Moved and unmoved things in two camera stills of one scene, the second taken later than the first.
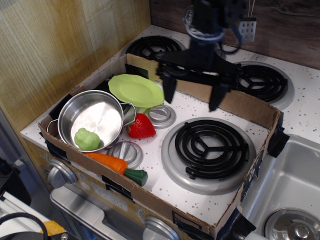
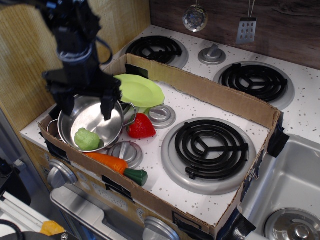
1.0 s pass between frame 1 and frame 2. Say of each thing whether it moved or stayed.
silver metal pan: stayed
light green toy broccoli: stayed
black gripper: moved
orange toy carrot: stayed
